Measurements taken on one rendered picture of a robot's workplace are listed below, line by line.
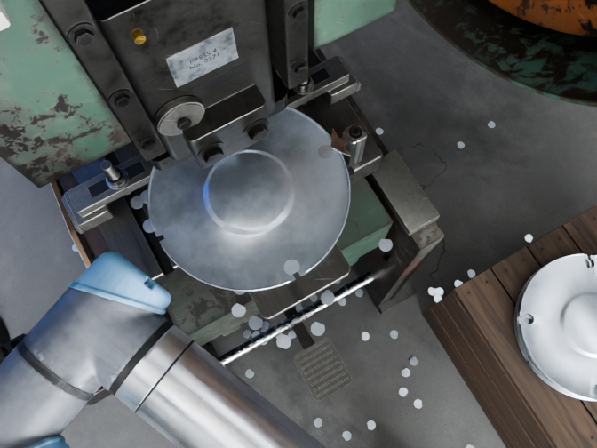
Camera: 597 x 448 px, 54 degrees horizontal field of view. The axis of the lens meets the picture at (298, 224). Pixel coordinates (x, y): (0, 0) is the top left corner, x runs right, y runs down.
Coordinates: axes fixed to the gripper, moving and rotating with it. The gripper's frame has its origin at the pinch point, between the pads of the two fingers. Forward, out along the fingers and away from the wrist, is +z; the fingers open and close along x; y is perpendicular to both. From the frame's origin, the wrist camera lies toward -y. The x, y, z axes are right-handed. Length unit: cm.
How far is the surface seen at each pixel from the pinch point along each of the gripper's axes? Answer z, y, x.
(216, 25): -34, -35, -14
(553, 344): 38, -74, 33
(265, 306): -1.3, -27.1, 5.3
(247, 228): -2.1, -30.2, -5.4
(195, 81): -26.7, -31.6, -14.4
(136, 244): 6.1, -14.6, -14.1
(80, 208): 1.1, -10.3, -21.4
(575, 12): -32, -66, 0
